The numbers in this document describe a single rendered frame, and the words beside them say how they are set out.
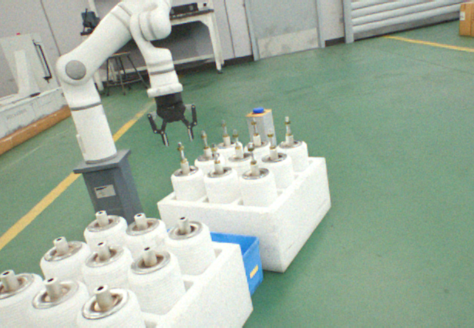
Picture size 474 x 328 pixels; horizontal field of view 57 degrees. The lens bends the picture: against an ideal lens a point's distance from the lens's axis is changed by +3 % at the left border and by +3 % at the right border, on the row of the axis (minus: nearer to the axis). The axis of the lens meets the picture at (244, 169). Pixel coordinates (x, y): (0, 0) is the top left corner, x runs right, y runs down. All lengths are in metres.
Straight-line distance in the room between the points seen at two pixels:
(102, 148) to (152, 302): 0.69
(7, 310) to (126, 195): 0.62
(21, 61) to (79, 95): 3.38
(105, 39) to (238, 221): 0.66
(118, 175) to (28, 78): 3.36
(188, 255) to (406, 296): 0.50
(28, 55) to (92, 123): 3.43
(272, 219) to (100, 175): 0.60
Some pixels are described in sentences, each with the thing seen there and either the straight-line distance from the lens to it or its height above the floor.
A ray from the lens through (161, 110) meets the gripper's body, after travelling 1.22.
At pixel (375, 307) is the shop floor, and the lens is 1.04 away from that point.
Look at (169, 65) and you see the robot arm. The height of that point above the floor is 0.56.
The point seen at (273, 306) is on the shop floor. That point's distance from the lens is 1.06.
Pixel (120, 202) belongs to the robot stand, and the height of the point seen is 0.16.
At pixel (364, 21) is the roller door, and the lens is 6.37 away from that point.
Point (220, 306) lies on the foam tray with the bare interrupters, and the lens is 0.93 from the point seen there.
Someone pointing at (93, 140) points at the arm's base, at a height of 0.37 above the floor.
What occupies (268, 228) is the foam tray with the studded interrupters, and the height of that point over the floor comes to 0.13.
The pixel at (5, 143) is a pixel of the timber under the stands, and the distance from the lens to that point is 3.66.
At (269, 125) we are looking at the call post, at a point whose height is 0.27.
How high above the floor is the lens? 0.66
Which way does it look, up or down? 20 degrees down
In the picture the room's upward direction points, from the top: 11 degrees counter-clockwise
